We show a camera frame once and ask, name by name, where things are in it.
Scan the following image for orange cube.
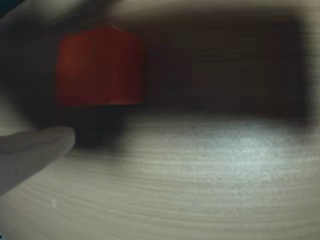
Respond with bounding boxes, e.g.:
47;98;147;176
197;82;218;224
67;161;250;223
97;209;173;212
56;23;148;108

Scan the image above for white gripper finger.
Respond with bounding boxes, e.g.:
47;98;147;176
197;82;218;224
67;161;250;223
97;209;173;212
0;126;76;199
0;0;118;36

